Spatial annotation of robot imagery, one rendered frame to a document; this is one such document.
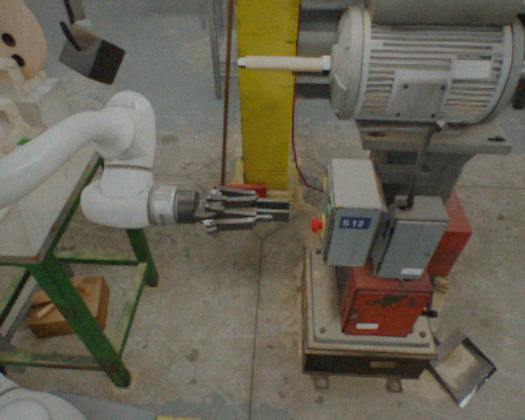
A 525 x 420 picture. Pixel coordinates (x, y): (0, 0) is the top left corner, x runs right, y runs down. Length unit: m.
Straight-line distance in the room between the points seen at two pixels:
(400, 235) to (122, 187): 0.72
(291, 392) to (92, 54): 1.56
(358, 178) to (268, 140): 1.36
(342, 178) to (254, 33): 1.17
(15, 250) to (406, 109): 0.98
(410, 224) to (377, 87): 0.38
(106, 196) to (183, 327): 1.16
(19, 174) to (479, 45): 0.88
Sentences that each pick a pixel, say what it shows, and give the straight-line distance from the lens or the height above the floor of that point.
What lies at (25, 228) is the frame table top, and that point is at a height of 0.93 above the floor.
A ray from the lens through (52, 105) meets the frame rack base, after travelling 1.37.
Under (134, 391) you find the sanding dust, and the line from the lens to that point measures 1.84.
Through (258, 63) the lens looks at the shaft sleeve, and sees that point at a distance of 0.98.
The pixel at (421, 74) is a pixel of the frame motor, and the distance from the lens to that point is 0.92.
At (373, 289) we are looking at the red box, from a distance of 1.30.
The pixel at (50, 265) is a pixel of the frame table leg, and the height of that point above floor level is 0.85.
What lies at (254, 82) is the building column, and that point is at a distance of 2.01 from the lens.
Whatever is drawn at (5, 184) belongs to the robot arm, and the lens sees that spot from 0.62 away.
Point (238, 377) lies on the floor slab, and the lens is 1.79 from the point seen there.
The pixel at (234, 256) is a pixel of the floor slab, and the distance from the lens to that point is 2.11.
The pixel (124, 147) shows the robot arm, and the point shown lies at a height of 1.20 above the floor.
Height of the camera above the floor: 1.67
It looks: 46 degrees down
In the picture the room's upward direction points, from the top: straight up
